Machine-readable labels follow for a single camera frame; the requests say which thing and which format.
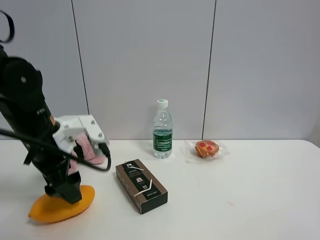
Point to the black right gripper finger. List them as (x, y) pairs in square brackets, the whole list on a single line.
[(65, 187)]

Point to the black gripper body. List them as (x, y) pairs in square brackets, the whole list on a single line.
[(45, 155)]

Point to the orange mango fruit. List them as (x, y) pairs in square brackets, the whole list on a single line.
[(49, 210)]

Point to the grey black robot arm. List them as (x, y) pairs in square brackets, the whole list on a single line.
[(23, 106)]

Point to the pink rolled towel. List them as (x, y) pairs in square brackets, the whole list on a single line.
[(85, 151)]

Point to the brown capsule box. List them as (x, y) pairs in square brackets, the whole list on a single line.
[(143, 188)]

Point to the clear water bottle green label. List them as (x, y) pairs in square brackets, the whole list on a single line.
[(162, 130)]

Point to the wrapped pastry in plastic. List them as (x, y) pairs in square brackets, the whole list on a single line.
[(203, 151)]

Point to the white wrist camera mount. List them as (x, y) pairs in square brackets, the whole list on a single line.
[(72, 126)]

